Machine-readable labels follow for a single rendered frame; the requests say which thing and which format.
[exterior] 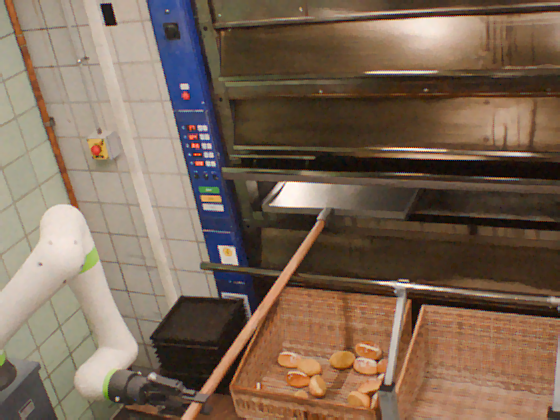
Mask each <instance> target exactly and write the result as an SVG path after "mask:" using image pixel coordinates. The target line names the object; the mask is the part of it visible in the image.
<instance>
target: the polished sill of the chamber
mask: <svg viewBox="0 0 560 420"><path fill-rule="evenodd" d="M252 213H253V218H254V220H266V221H280V222H293V223H308V224H316V223H317V218H318V217H319V215H320V214H310V213H290V212H271V211H263V209H262V204H259V205H258V206H257V207H255V208H254V209H253V210H252ZM329 225H335V226H349V227H363V228H377V229H391V230H404V231H418V232H431V233H446V234H459V235H473V236H486V237H499V238H526V239H539V240H553V241H560V222H554V221H538V220H522V219H506V218H490V217H474V216H458V215H442V214H426V213H409V212H407V213H406V215H405V217H404V218H387V217H368V216H348V215H334V217H333V219H332V220H331V222H330V223H329Z"/></svg>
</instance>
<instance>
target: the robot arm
mask: <svg viewBox="0 0 560 420"><path fill-rule="evenodd" d="M66 284H68V285H69V287H70V288H71V290H72V292H73V294H74V297H75V298H76V300H77V302H78V303H79V305H80V306H81V308H82V310H83V312H84V314H85V316H86V318H87V320H88V322H89V325H90V327H91V329H92V331H93V333H94V335H95V337H96V340H97V343H98V346H99V348H98V350H97V351H96V352H95V353H94V355H93V356H91V357H90V358H88V359H87V360H86V362H85V363H84V364H83V365H82V366H81V367H80V368H79V369H78V370H77V372H76V374H75V375H74V387H75V390H76V392H77V393H78V395H81V396H82V397H83V398H85V399H89V400H100V401H109V402H113V403H118V404H122V405H126V406H133V405H135V404H138V405H146V404H150V405H152V406H154V407H156V408H157V409H158V410H159V411H158V412H157V413H158V414H160V415H164V414H166V415H172V416H179V417H183V416H184V414H185V413H186V411H187V410H188V409H189V407H190V406H191V403H192V401H193V402H199V403H204V404H205V405H204V406H203V408H202V409H201V411H200V412H199V413H200V414H204V415H209V413H210V412H211V411H212V409H213V408H214V407H213V405H210V404H206V403H207V401H208V400H209V398H210V394H204V393H199V392H196V391H194V390H189V389H187V388H186V387H184V386H183V382H182V381H178V380H175V379H171V378H167V377H163V376H160V375H157V374H156V373H155V372H151V373H150V375H149V376H148V377H143V376H141V372H134V371H130V370H126V369H127V368H128V367H129V366H130V365H131V364H132V363H133V362H134V361H135V359H136V357H137V354H138V345H137V343H136V341H135V340H134V338H133V337H132V335H131V333H130V332H129V330H128V328H127V327H126V325H125V323H124V321H123V320H122V319H123V318H122V316H121V314H120V312H119V311H118V309H117V304H116V302H115V300H114V297H113V295H112V293H111V290H110V287H109V285H108V282H107V279H106V278H105V275H104V271H103V268H102V265H101V262H100V258H99V255H98V253H97V250H96V247H95V244H94V242H93V240H92V237H91V234H90V232H89V229H88V227H87V222H86V220H85V218H84V216H83V214H82V213H81V212H80V211H79V210H78V209H75V208H74V207H71V206H68V205H58V206H54V207H52V208H50V210H47V211H46V212H45V214H44V215H43V217H42V219H41V221H40V239H39V242H38V244H37V245H36V247H35V248H34V251H33V252H32V254H31V255H30V256H29V258H28V259H27V260H26V262H25V263H24V264H23V265H22V266H21V267H20V270H19V271H18V272H17V273H16V275H15V276H14V277H13V278H12V279H11V281H10V282H9V283H8V284H7V285H6V287H5V288H4V289H3V290H2V291H1V292H0V392H2V391H3V390H5V389H6V388H7V387H8V386H9V385H10V384H11V383H12V382H13V381H14V379H15V378H16V377H17V369H16V366H15V365H14V363H12V362H10V361H9V360H8V359H7V358H6V357H5V355H4V349H3V347H4V346H5V345H6V344H7V342H8V341H9V340H10V339H11V338H12V337H13V335H14V334H15V333H16V332H17V331H18V330H19V329H20V328H21V327H22V326H23V324H24V323H25V322H26V320H27V319H28V318H29V317H30V316H32V315H33V314H34V313H35V312H36V311H37V310H38V309H39V308H40V307H41V306H42V305H43V304H44V303H45V302H46V301H47V300H48V299H49V298H50V297H52V296H54V295H55V293H56V292H58V291H59V290H60V289H61V288H62V287H64V286H65V285H66ZM175 385H177V386H175ZM169 396H174V397H179V398H180V399H181V398H182V399H184V400H189V401H190V402H186V401H183V400H180V399H177V398H174V397H169ZM182 396H183V397H182Z"/></svg>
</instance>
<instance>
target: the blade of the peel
mask: <svg viewBox="0 0 560 420"><path fill-rule="evenodd" d="M419 189H420V188H405V187H383V186H361V185H338V184H317V183H294V182H284V184H283V185H282V186H281V187H280V188H279V189H278V190H277V191H276V192H275V193H274V194H273V195H272V196H271V197H270V198H269V199H268V200H267V201H266V202H265V203H264V204H263V205H262V209H263V211H271V212H290V213H310V214H321V212H322V211H323V209H324V208H325V207H334V215H348V216H368V217H387V218H404V217H405V215H406V213H407V211H408V209H409V208H410V207H411V205H412V203H413V201H414V199H415V197H416V195H417V193H418V191H419Z"/></svg>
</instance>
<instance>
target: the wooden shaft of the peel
mask: <svg viewBox="0 0 560 420"><path fill-rule="evenodd" d="M325 225H326V223H325V221H323V220H318V222H317V223H316V225H315V226H314V227H313V229H312V230H311V232H310V233H309V235H308V236H307V238H306V239H305V241H304V242H303V243H302V245H301V246H300V248H299V249H298V251H297V252H296V254H295V255H294V256H293V258H291V260H290V261H289V263H288V264H287V267H286V269H285V270H284V271H283V273H282V274H281V276H280V277H279V279H278V280H277V282H276V283H275V284H274V286H273V287H272V289H271V290H270V292H269V293H268V295H267V296H266V298H265V299H264V300H263V301H262V302H261V304H260V305H259V307H258V308H257V310H256V311H255V312H254V314H253V315H252V317H251V318H250V320H249V321H248V323H247V324H246V326H245V327H244V330H243V331H242V333H240V335H239V336H238V338H237V339H236V340H235V342H234V343H233V345H232V346H231V348H230V349H229V351H228V352H227V354H226V355H225V356H224V358H223V359H222V360H221V361H220V363H219V364H218V366H217V367H216V368H215V370H214V373H213V374H212V376H211V377H210V379H209V380H208V381H207V382H206V383H205V385H204V386H203V388H202V389H201V391H200V392H199V393H204V394H210V397H211V395H212V394H213V392H214V391H215V389H216V388H217V385H218V383H220V381H221V380H222V378H223V377H224V375H225V374H226V372H227V371H228V369H229V368H230V366H231V365H232V363H233V362H234V361H235V360H236V358H237V357H238V356H239V354H240V353H241V351H242V350H243V348H244V347H245V344H246V342H247V341H248V339H249V338H250V336H251V335H252V334H253V333H254V331H255V330H256V328H257V327H258V325H259V324H260V322H261V321H262V319H263V318H264V316H265V315H266V313H267V312H268V310H269V309H270V307H271V306H272V304H273V303H274V301H276V299H277V298H278V296H279V295H280V293H281V292H282V290H283V289H284V287H285V286H286V283H287V281H288V280H289V278H290V277H291V275H292V274H293V272H294V271H295V269H296V268H297V266H298V265H299V263H300V262H301V260H302V259H303V258H304V257H305V255H306V254H307V252H308V251H309V249H310V248H311V246H312V245H313V243H314V242H315V240H316V239H317V237H318V236H319V234H320V233H321V231H322V230H323V228H324V227H325ZM204 405H205V404H204V403H199V402H193V401H192V403H191V406H190V407H189V409H188V410H187V411H186V413H185V414H184V416H183V417H182V419H180V420H195V418H196V417H197V415H198V414H199V412H200V411H201V409H202V408H203V406H204Z"/></svg>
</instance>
